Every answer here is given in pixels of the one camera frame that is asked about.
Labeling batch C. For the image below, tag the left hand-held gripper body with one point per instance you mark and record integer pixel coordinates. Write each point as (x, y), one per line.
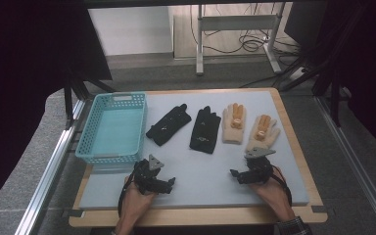
(145, 178)

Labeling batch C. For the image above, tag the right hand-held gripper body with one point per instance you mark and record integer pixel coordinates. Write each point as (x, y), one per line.
(258, 168)

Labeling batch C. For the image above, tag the person's left hand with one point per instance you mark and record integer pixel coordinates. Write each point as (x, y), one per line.
(137, 205)

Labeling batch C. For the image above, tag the person's right hand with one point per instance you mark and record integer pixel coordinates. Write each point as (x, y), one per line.
(272, 197)

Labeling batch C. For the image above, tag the beige glove with orange fingers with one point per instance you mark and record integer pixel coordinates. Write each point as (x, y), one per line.
(257, 143)
(232, 134)

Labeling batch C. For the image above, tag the black glove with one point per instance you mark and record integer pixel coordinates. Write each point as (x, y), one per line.
(205, 130)
(168, 125)

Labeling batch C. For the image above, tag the turquoise plastic basket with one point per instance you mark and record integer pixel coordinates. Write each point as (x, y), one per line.
(117, 130)

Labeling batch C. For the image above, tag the black tripod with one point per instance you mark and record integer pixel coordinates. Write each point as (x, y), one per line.
(68, 104)
(334, 94)

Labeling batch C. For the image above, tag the white metal stand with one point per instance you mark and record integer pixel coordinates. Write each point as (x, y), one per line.
(238, 23)

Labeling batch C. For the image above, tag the dark curtain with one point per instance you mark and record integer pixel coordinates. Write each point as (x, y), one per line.
(372, 65)
(19, 81)

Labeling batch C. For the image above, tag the aluminium rail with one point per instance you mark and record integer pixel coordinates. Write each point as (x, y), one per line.
(50, 169)
(355, 166)

